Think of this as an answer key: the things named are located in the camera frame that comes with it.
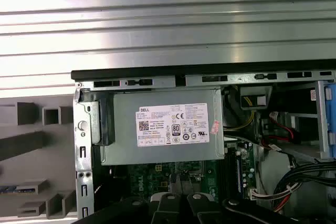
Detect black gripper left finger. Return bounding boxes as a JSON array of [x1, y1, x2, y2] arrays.
[[78, 173, 187, 224]]

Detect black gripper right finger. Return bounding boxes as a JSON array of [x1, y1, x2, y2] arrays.
[[181, 174, 336, 224]]

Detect green motherboard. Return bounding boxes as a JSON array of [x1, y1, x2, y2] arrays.
[[106, 142, 257, 202]]

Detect black RAM slot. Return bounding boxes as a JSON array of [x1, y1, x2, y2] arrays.
[[222, 155, 231, 200], [215, 158, 224, 200], [228, 144, 238, 200], [235, 150, 245, 200]]

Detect grey power supply unit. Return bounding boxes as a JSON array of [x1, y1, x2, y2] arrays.
[[100, 87, 227, 167]]

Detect black PC case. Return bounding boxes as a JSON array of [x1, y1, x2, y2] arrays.
[[70, 62, 336, 224]]

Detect grey plastic parts rack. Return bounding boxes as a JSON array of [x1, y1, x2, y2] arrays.
[[0, 101, 79, 219]]

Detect silver drive cage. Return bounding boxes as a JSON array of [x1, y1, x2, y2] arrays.
[[288, 79, 336, 162]]

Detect RAM stick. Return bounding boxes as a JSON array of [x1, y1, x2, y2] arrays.
[[0, 186, 36, 194]]

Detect orange red wire bundle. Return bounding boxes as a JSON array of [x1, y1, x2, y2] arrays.
[[249, 188, 286, 216]]

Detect yellow power wires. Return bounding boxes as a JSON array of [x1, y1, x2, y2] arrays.
[[244, 95, 256, 132]]

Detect black cable bundle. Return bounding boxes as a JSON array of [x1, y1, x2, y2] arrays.
[[272, 161, 336, 216]]

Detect red flat cable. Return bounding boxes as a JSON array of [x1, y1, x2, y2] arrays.
[[269, 125, 297, 143]]

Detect small blue drive bracket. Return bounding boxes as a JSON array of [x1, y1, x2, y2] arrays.
[[327, 132, 336, 159]]

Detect large blue drive bracket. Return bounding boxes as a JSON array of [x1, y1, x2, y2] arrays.
[[324, 82, 336, 130]]

